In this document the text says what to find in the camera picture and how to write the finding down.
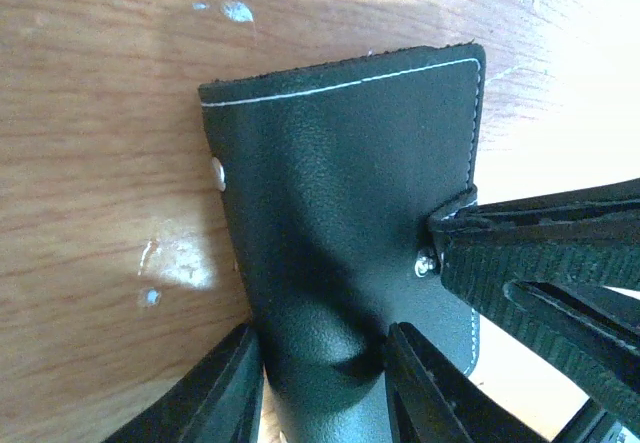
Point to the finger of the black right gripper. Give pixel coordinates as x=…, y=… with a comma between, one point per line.
x=562, y=301
x=606, y=214

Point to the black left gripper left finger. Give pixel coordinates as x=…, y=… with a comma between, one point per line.
x=218, y=400

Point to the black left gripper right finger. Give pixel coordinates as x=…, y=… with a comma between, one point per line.
x=430, y=400

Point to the black card holder wallet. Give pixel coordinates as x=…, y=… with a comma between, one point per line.
x=330, y=174

